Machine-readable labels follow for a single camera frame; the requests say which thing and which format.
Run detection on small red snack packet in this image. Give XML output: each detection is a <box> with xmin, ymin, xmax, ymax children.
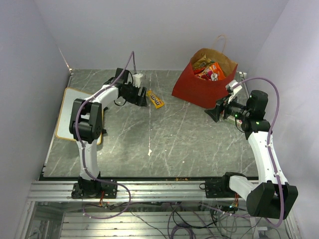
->
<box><xmin>196</xmin><ymin>67</ymin><xmax>213</xmax><ymax>81</ymax></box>

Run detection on small whiteboard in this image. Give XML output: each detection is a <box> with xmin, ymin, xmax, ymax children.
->
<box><xmin>55</xmin><ymin>88</ymin><xmax>91</xmax><ymax>141</ymax></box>

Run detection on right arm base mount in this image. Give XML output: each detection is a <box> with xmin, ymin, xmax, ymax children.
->
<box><xmin>199</xmin><ymin>177</ymin><xmax>234</xmax><ymax>199</ymax></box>

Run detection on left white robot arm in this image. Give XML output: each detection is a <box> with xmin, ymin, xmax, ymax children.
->
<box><xmin>69</xmin><ymin>68</ymin><xmax>148</xmax><ymax>199</ymax></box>

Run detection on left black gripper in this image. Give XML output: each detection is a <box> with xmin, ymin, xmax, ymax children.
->
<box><xmin>123</xmin><ymin>82</ymin><xmax>148</xmax><ymax>107</ymax></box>

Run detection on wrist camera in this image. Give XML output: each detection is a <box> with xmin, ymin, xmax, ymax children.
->
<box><xmin>225</xmin><ymin>80</ymin><xmax>242</xmax><ymax>103</ymax></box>
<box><xmin>133</xmin><ymin>73</ymin><xmax>144</xmax><ymax>88</ymax></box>

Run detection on orange snack packet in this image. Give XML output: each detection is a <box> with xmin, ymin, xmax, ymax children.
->
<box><xmin>210</xmin><ymin>62</ymin><xmax>226</xmax><ymax>81</ymax></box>

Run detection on aluminium rail frame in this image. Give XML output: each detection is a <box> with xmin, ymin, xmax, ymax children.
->
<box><xmin>14</xmin><ymin>180</ymin><xmax>300</xmax><ymax>239</ymax></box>

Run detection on brown snack pouch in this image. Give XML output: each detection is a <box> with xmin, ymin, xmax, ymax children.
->
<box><xmin>192</xmin><ymin>54</ymin><xmax>215</xmax><ymax>71</ymax></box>

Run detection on orange Fox's candy bag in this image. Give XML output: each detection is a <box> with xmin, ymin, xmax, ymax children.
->
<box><xmin>196</xmin><ymin>67</ymin><xmax>220</xmax><ymax>81</ymax></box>

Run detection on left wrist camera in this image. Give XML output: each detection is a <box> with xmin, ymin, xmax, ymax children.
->
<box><xmin>133</xmin><ymin>73</ymin><xmax>144</xmax><ymax>88</ymax></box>

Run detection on loose cables under table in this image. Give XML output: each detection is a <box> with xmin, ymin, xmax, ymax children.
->
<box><xmin>82</xmin><ymin>190</ymin><xmax>272</xmax><ymax>239</ymax></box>

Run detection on small white box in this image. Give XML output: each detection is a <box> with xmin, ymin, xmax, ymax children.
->
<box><xmin>221</xmin><ymin>114</ymin><xmax>242</xmax><ymax>125</ymax></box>

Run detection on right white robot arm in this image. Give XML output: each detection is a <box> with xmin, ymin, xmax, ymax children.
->
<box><xmin>205</xmin><ymin>90</ymin><xmax>298</xmax><ymax>220</ymax></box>

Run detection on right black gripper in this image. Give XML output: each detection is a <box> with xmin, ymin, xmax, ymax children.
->
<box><xmin>204</xmin><ymin>93</ymin><xmax>250</xmax><ymax>122</ymax></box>

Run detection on yellow M&M's bag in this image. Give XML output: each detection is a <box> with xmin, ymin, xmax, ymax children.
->
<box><xmin>147</xmin><ymin>90</ymin><xmax>164</xmax><ymax>109</ymax></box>

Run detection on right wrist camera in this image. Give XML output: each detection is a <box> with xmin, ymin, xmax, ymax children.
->
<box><xmin>225</xmin><ymin>80</ymin><xmax>242</xmax><ymax>103</ymax></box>

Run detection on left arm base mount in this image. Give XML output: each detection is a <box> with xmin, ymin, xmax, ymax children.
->
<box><xmin>71</xmin><ymin>178</ymin><xmax>118</xmax><ymax>199</ymax></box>

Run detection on red paper bag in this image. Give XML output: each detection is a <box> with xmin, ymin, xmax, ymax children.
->
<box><xmin>172</xmin><ymin>48</ymin><xmax>238</xmax><ymax>109</ymax></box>

